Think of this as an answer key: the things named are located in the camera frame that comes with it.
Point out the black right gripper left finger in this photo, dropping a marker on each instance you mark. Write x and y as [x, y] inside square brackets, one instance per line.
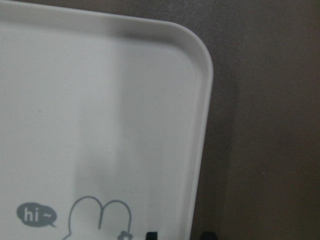
[151, 235]

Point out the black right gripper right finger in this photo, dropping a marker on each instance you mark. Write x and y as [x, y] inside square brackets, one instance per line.
[208, 235]

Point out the cream rabbit print tray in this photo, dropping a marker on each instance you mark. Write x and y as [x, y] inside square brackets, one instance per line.
[102, 124]

